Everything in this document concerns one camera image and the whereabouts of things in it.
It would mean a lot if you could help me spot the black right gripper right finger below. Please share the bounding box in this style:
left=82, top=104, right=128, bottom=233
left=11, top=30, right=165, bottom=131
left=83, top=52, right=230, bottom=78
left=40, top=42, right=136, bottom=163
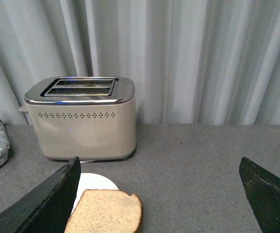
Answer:
left=239, top=157, right=280, bottom=233

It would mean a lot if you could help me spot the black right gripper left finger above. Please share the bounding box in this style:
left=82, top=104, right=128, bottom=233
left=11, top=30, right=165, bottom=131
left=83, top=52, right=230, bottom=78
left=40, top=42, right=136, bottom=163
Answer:
left=0, top=157, right=81, bottom=233

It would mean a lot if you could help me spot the brown bread slice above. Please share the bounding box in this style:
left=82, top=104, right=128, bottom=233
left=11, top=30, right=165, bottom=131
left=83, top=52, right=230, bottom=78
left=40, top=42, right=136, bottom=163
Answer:
left=65, top=189, right=143, bottom=233

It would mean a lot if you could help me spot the beige two-slot toaster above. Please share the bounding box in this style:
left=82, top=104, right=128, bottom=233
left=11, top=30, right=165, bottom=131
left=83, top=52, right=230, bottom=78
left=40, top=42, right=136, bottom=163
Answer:
left=20, top=76, right=137, bottom=162

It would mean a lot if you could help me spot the white round plate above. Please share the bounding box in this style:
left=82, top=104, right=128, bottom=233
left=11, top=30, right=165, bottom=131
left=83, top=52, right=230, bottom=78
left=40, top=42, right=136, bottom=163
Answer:
left=71, top=173, right=119, bottom=212

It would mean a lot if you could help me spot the grey pleated curtain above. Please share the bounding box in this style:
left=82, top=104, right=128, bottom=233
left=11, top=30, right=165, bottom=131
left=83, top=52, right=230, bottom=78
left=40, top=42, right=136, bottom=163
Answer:
left=0, top=0, right=280, bottom=125

